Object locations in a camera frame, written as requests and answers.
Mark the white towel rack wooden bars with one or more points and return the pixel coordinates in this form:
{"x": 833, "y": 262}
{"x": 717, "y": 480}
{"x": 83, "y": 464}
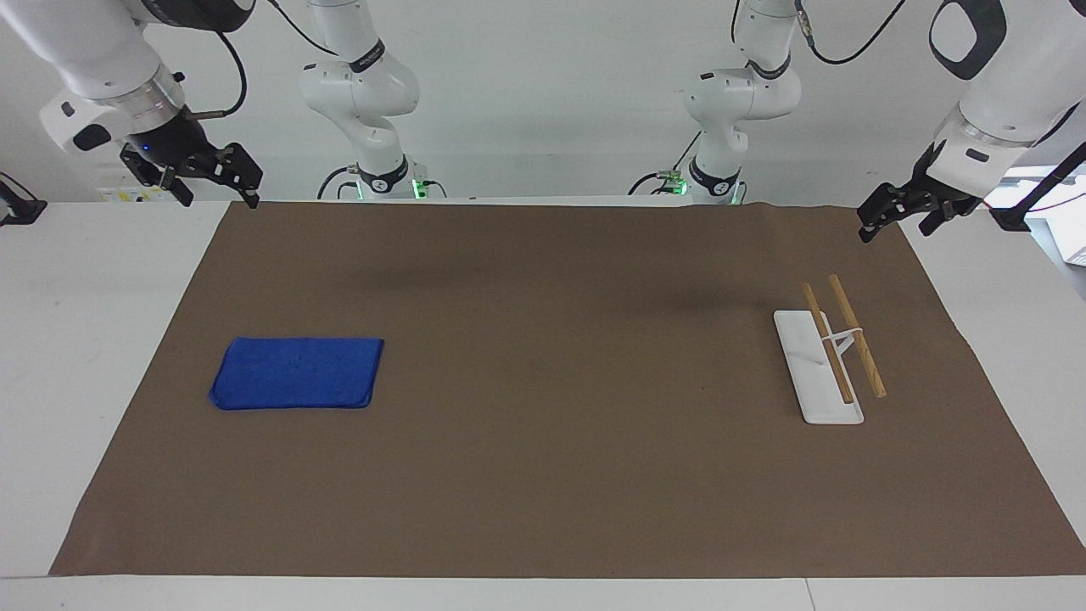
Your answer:
{"x": 819, "y": 373}

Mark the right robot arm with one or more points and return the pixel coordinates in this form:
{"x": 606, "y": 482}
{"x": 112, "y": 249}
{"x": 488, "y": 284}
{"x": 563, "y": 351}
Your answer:
{"x": 85, "y": 51}

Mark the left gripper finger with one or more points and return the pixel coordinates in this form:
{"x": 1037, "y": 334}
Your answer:
{"x": 942, "y": 212}
{"x": 887, "y": 204}

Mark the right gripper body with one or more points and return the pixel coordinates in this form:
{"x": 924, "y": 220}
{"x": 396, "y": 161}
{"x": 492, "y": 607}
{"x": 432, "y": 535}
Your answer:
{"x": 174, "y": 140}

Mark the black stand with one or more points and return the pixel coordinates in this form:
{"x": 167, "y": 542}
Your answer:
{"x": 19, "y": 208}
{"x": 1011, "y": 218}

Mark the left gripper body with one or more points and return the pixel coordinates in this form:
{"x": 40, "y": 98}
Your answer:
{"x": 926, "y": 182}

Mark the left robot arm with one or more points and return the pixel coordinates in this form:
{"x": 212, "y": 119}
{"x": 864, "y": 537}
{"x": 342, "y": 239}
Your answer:
{"x": 1001, "y": 93}

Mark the blue folded towel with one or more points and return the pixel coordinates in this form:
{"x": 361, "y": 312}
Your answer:
{"x": 297, "y": 373}

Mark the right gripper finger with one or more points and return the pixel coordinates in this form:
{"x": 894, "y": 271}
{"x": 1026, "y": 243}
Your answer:
{"x": 237, "y": 165}
{"x": 161, "y": 176}

